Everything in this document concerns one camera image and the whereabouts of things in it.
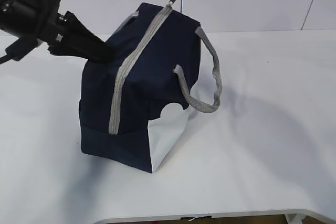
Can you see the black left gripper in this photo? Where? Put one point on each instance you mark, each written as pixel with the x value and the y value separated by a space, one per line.
pixel 34 22

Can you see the navy blue lunch bag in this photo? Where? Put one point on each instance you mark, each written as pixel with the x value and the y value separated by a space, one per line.
pixel 133 109

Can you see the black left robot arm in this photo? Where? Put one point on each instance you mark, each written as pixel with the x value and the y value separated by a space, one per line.
pixel 34 22

